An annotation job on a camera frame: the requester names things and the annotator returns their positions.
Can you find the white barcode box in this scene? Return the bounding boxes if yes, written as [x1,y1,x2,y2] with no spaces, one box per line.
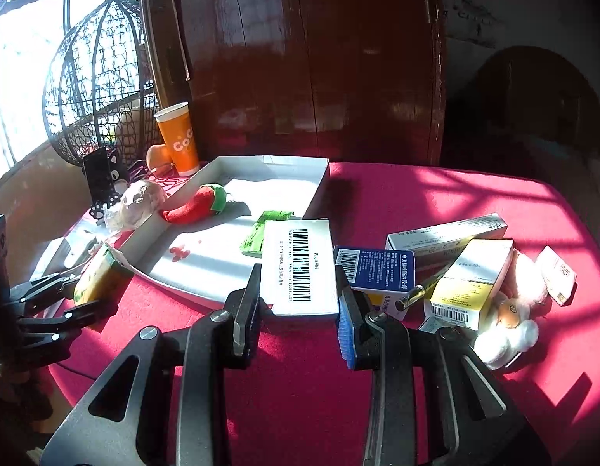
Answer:
[260,218,340,318]

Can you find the white plush toy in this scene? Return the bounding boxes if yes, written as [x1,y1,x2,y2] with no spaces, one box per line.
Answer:
[473,296,541,372]

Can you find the black cat figure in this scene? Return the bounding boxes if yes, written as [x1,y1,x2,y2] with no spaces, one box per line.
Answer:
[81,146,131,221]

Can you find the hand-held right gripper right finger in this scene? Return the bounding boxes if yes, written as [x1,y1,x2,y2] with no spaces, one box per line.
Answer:
[335,264,553,466]

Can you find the small white packet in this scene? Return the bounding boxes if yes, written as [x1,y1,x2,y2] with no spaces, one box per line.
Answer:
[535,245,578,308]

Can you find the white cardboard tray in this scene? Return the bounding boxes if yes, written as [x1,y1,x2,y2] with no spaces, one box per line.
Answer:
[106,155,331,311]

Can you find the long white box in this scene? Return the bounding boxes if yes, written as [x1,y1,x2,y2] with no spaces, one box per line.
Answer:
[385,212,509,268]

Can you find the dark red wooden cabinet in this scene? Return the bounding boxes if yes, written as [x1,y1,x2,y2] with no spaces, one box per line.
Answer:
[140,0,449,166]

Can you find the yellow white medicine box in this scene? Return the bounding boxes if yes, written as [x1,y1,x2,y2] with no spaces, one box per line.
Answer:
[428,239,515,333]

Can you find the hanging wicker chair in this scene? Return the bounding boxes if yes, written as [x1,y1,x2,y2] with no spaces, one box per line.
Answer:
[42,0,160,166]

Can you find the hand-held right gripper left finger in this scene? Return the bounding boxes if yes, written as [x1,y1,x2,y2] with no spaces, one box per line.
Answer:
[40,263,263,466]

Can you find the beige seat cushion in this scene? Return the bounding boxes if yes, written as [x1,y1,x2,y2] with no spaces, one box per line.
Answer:
[94,97,160,166]

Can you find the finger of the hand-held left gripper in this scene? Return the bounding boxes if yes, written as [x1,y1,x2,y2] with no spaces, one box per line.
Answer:
[16,300,107,356]
[9,272,83,303]

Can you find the blue medicine box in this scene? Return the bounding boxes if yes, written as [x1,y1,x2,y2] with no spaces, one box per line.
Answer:
[333,245,417,322]

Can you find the dark wooden headboard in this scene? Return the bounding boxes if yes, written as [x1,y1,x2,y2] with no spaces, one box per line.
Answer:
[446,46,600,156]

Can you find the orange paper cup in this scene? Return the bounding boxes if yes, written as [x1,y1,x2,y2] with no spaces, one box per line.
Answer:
[153,102,201,178]

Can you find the crumpled plastic bag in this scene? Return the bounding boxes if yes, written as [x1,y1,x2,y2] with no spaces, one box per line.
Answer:
[103,179,169,231]

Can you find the black pen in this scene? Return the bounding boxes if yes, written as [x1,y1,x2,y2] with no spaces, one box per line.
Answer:
[396,272,456,311]

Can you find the red plush chili toy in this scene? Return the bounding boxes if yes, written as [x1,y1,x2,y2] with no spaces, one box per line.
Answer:
[160,182,235,226]

